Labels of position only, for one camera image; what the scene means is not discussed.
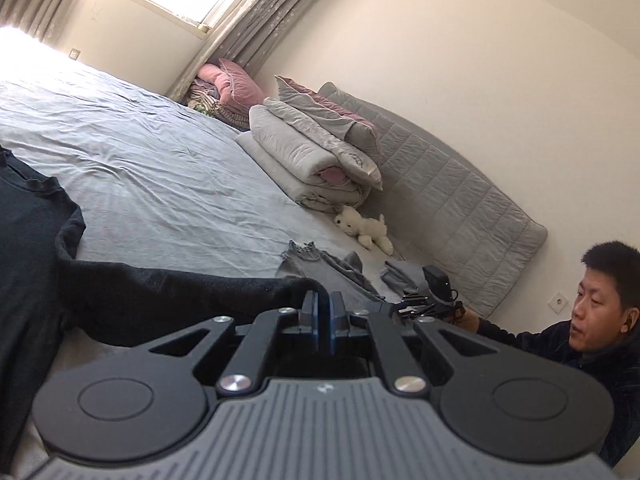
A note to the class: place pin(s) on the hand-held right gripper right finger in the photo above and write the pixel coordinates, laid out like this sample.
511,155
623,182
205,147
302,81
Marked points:
340,322

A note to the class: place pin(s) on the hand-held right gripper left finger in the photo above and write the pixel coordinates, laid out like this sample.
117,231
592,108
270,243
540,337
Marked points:
315,322

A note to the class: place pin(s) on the black sweater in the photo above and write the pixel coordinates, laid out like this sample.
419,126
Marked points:
30,240

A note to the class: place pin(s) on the folded grey garment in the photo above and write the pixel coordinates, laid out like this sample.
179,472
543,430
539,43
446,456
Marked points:
400,275

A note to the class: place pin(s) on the white plush toy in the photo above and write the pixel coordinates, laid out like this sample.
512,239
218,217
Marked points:
365,227

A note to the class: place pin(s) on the grey quilted headboard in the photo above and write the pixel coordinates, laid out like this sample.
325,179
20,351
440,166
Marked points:
450,200

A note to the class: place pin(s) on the folded grey quilt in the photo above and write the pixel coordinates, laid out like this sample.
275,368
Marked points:
290,155

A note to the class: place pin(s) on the grey and pink pillow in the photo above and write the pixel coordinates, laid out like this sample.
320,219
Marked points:
320,105

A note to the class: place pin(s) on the bed with grey sheet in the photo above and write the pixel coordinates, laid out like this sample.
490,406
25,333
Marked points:
150,160

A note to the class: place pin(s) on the grey star curtain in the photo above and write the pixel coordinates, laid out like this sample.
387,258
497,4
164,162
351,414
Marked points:
260,25
30,5

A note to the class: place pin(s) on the white wall socket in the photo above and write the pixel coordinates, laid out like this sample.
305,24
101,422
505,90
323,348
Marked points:
75,54
559,303

